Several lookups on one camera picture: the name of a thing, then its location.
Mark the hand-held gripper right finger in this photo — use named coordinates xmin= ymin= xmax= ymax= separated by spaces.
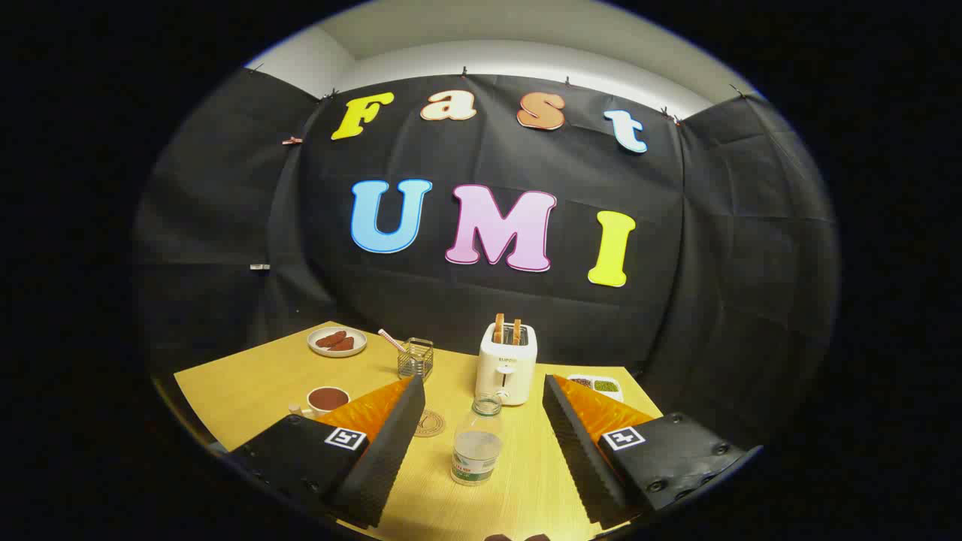
xmin=542 ymin=373 xmax=764 ymax=530

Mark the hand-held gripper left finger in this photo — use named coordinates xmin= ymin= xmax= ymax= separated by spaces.
xmin=225 ymin=374 xmax=427 ymax=529

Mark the beige cup with wooden handle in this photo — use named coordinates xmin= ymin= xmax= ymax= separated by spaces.
xmin=289 ymin=385 xmax=351 ymax=419

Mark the clear plastic bottle green ring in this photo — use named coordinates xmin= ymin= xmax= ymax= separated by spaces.
xmin=451 ymin=394 xmax=504 ymax=487

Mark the white divided dish with beans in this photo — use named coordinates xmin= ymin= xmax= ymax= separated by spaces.
xmin=567 ymin=374 xmax=624 ymax=403

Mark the white toaster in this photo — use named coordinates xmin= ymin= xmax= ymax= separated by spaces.
xmin=475 ymin=323 xmax=539 ymax=407

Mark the white round plate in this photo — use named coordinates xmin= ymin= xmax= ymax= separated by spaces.
xmin=307 ymin=326 xmax=368 ymax=358

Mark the wooden table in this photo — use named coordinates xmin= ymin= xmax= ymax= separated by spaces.
xmin=173 ymin=322 xmax=666 ymax=541

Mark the black backdrop cloth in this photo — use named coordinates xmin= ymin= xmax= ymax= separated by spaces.
xmin=132 ymin=66 xmax=841 ymax=452

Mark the metal wire mesh holder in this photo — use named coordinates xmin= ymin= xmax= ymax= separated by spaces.
xmin=397 ymin=337 xmax=435 ymax=382

